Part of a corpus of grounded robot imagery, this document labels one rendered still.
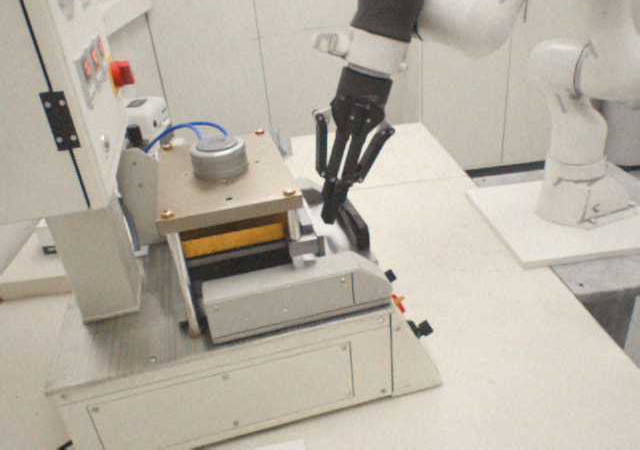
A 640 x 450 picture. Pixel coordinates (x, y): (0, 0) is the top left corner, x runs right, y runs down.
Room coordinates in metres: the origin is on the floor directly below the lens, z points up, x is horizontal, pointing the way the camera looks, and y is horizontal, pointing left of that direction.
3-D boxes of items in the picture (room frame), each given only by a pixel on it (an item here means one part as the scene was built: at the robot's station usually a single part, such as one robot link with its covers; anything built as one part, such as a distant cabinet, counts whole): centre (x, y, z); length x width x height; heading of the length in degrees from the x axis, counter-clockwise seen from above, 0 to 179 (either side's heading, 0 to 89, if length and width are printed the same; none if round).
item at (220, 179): (0.72, 0.18, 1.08); 0.31 x 0.24 x 0.13; 12
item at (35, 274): (1.39, 0.59, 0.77); 0.84 x 0.30 x 0.04; 4
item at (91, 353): (0.70, 0.18, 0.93); 0.46 x 0.35 x 0.01; 102
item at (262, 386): (0.73, 0.14, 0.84); 0.53 x 0.37 x 0.17; 102
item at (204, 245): (0.72, 0.14, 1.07); 0.22 x 0.17 x 0.10; 12
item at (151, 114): (1.69, 0.61, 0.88); 0.25 x 0.20 x 0.17; 88
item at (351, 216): (0.75, -0.04, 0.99); 0.15 x 0.02 x 0.04; 12
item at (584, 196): (1.09, -0.61, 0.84); 0.22 x 0.19 x 0.14; 99
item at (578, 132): (1.11, -0.55, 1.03); 0.18 x 0.11 x 0.25; 37
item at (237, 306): (0.59, 0.04, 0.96); 0.25 x 0.05 x 0.07; 102
